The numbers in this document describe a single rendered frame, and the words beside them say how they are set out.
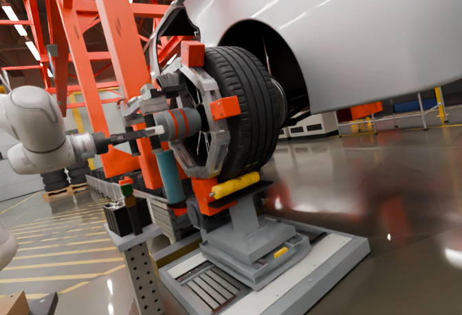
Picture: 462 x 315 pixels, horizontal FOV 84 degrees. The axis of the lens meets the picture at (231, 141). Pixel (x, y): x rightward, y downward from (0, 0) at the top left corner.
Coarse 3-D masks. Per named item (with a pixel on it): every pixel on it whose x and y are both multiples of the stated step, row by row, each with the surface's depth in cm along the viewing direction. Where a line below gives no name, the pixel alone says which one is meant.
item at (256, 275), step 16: (288, 240) 123; (304, 240) 123; (208, 256) 139; (224, 256) 130; (272, 256) 119; (288, 256) 116; (304, 256) 122; (240, 272) 113; (256, 272) 106; (272, 272) 110; (256, 288) 105
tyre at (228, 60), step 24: (216, 48) 112; (240, 48) 118; (216, 72) 102; (240, 72) 103; (264, 72) 109; (240, 96) 99; (264, 96) 105; (240, 120) 98; (264, 120) 105; (240, 144) 102; (264, 144) 111; (240, 168) 111
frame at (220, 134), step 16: (176, 64) 111; (192, 80) 103; (208, 80) 99; (208, 96) 97; (208, 112) 99; (224, 128) 100; (176, 144) 141; (224, 144) 103; (192, 160) 135; (208, 160) 108; (192, 176) 126; (208, 176) 112
